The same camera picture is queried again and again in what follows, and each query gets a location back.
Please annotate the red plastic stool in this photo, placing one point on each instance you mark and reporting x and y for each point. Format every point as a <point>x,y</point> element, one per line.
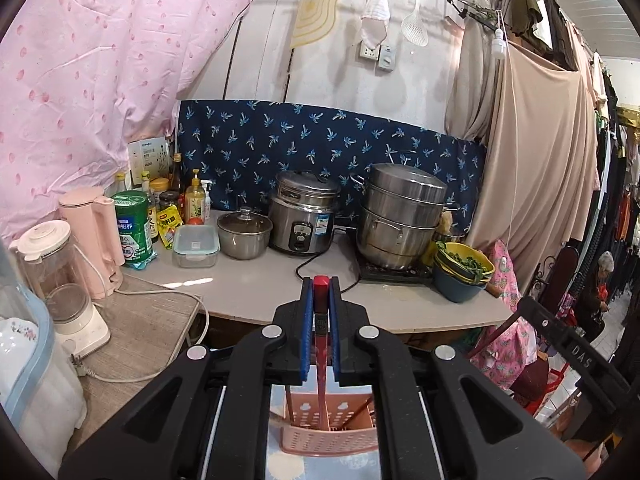
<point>555,378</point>

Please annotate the white wall switch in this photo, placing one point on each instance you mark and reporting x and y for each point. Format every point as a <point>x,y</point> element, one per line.
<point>387,57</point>

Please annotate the white wall socket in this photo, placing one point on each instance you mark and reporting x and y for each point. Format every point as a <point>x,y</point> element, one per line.
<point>368,51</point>

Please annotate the yellow pump bottle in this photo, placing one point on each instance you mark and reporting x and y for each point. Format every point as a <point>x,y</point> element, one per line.
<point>195,200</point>

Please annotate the clear plastic food container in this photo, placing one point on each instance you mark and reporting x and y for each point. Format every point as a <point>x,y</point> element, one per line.
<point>195,247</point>

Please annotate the green leafy vegetables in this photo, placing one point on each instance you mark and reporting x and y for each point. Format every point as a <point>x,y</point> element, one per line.
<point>465,262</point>

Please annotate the white light bulb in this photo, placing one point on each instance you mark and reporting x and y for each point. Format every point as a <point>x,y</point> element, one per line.
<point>498,48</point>

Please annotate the black induction cooker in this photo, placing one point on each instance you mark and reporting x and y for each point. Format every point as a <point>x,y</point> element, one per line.
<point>400,275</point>

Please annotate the dark jar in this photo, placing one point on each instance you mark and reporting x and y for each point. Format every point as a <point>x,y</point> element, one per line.
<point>170,201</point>

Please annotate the pink perforated utensil holder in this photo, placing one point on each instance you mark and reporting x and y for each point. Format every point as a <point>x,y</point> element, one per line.
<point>350,440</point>

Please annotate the pink spotted sheet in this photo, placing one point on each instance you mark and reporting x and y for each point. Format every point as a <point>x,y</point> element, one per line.
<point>100,85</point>

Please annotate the white slotted ladle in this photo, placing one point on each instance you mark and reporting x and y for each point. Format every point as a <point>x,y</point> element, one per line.
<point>415,28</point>

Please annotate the small steel pot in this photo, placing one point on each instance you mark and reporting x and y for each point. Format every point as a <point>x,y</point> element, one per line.
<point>450,235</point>

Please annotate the steel steamer pot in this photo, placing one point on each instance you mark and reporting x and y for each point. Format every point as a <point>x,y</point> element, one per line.
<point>400,210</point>

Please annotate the white blender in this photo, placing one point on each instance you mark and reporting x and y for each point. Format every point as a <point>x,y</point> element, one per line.
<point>75,322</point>

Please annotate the dark glass bottle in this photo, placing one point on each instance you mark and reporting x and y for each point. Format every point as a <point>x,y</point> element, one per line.
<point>176,172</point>

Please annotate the yellow lid jar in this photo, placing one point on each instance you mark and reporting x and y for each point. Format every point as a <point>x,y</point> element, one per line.
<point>160,186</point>

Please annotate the yellow packet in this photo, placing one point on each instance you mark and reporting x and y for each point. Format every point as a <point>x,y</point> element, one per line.
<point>167,226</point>

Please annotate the navy leaf print cloth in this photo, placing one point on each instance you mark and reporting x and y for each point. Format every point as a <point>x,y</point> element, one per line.
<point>275,140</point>

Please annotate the yellow bowl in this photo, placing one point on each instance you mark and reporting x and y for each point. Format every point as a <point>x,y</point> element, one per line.
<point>484,260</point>

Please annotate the dark metal chair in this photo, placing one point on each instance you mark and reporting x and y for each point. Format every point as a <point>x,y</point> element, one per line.
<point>565,270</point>

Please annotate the green canister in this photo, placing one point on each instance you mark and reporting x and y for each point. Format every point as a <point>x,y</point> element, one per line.
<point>132,230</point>

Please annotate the white storage box blue lid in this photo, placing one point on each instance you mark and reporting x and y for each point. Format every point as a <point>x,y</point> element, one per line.
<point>40,405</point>

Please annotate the tan lumpy object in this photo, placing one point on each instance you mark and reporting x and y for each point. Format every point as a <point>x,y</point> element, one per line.
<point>445,221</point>

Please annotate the white floral plate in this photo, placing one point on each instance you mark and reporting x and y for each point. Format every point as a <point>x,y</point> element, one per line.
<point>15,330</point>

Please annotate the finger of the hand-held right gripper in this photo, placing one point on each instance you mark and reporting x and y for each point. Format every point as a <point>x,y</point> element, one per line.
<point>545,322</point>

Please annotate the white hanging cloth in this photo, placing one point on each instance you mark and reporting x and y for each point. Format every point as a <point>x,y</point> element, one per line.
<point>375,10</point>

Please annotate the dark brown wavy chopstick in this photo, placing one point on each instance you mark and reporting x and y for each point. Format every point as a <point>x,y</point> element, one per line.
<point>365,406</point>

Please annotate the yellow hanging cutting board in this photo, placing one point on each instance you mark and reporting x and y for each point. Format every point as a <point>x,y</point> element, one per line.
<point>315,10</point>

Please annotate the dark red chopstick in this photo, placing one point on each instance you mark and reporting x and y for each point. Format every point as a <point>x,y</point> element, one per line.
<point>495,336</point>

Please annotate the row of hanging clothes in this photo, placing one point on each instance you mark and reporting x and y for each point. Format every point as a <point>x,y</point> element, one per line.
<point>615,185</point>

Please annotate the small pot with glass lid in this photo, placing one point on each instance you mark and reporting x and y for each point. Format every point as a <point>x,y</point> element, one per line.
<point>245,237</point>

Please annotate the beige curtain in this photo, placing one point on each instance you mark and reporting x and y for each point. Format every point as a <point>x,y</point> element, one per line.
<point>540,160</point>

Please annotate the pink floral cloth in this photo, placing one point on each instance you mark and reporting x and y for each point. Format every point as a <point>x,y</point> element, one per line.
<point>500,270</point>

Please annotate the white paper box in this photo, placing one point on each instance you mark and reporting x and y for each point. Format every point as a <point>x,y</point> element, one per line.
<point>150,160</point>

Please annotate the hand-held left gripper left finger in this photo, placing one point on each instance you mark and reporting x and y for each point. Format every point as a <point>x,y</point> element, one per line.
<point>307,332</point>

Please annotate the pink electric kettle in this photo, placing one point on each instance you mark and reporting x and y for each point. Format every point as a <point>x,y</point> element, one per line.
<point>90,240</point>

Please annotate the blue bowl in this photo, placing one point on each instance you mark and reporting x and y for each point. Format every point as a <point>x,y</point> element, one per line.
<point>455,288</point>

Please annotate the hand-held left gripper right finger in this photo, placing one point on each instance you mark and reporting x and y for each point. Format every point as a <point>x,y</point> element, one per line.
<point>334,332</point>

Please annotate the steel rice cooker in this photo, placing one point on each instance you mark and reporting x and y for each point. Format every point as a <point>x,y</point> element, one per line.
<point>305,210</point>

